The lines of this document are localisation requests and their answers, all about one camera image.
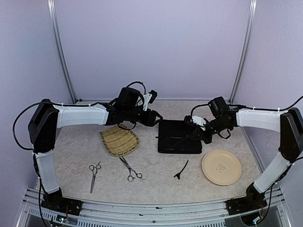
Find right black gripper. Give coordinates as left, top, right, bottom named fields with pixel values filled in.
left=190, top=117, right=230, bottom=144

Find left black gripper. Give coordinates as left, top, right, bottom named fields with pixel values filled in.
left=125, top=107, right=164, bottom=127

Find black zippered tool case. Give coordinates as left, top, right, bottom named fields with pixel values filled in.
left=157, top=120, right=202, bottom=154

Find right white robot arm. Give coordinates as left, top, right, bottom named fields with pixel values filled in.
left=189, top=97, right=303, bottom=210

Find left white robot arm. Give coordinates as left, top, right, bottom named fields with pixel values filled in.
left=28, top=87, right=163, bottom=210

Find beige round plate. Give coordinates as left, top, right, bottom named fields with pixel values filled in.
left=201, top=149, right=242, bottom=186

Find woven bamboo tray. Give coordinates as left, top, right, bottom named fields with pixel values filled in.
left=99, top=125, right=140, bottom=157

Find silver thinning scissors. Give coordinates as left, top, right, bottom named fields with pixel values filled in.
left=119, top=157, right=145, bottom=182

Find silver scissors left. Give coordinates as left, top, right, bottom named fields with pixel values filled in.
left=89, top=161, right=101, bottom=193

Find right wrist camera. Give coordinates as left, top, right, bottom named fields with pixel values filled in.
left=184, top=115, right=207, bottom=131

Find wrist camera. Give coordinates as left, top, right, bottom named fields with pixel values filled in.
left=143, top=90, right=158, bottom=111
left=184, top=115, right=207, bottom=131

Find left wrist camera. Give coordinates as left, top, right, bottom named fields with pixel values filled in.
left=143, top=90, right=158, bottom=111

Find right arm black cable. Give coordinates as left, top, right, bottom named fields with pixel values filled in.
left=227, top=96, right=303, bottom=112

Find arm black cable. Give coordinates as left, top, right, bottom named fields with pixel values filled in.
left=227, top=96, right=303, bottom=112
left=12, top=101, right=100, bottom=152

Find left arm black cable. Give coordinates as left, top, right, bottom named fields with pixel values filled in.
left=12, top=101, right=100, bottom=152

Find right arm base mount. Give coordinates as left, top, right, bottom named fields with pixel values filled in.
left=225, top=183, right=267, bottom=215

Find front aluminium rail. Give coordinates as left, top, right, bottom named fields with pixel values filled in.
left=15, top=188, right=294, bottom=227

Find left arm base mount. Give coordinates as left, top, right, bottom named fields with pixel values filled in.
left=41, top=194, right=83, bottom=216

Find right aluminium frame post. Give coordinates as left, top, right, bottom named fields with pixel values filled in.
left=229, top=0, right=258, bottom=104

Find aluminium frame post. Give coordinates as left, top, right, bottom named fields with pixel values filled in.
left=47, top=0, right=77, bottom=104
left=229, top=0, right=258, bottom=104

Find left aluminium frame post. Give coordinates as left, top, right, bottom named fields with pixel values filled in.
left=47, top=0, right=77, bottom=104

